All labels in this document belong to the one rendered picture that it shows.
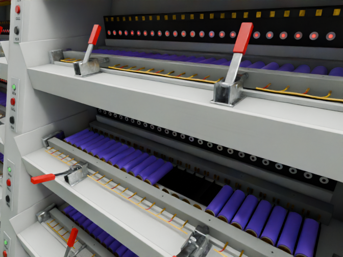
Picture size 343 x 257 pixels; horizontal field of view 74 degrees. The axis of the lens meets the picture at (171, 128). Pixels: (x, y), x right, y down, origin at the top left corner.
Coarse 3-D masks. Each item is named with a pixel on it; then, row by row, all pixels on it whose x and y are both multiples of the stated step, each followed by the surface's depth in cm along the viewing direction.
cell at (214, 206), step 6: (228, 186) 38; (222, 192) 37; (228, 192) 37; (216, 198) 35; (222, 198) 36; (228, 198) 37; (210, 204) 34; (216, 204) 34; (222, 204) 35; (210, 210) 34; (216, 210) 34
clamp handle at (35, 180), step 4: (72, 168) 43; (64, 172) 42; (68, 172) 42; (72, 172) 43; (36, 176) 38; (40, 176) 38; (44, 176) 39; (48, 176) 39; (52, 176) 39; (56, 176) 40; (60, 176) 41; (32, 180) 37; (36, 180) 37; (40, 180) 38; (44, 180) 38; (48, 180) 39
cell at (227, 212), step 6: (234, 192) 37; (240, 192) 36; (234, 198) 35; (240, 198) 36; (228, 204) 34; (234, 204) 34; (240, 204) 36; (222, 210) 34; (228, 210) 33; (234, 210) 34; (222, 216) 33; (228, 216) 33; (228, 222) 32
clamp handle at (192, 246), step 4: (192, 240) 28; (196, 240) 28; (188, 244) 28; (192, 244) 28; (196, 244) 28; (184, 248) 27; (188, 248) 28; (192, 248) 28; (196, 248) 28; (180, 252) 27; (184, 252) 27; (188, 252) 27; (172, 256) 26; (176, 256) 26; (180, 256) 26; (184, 256) 26
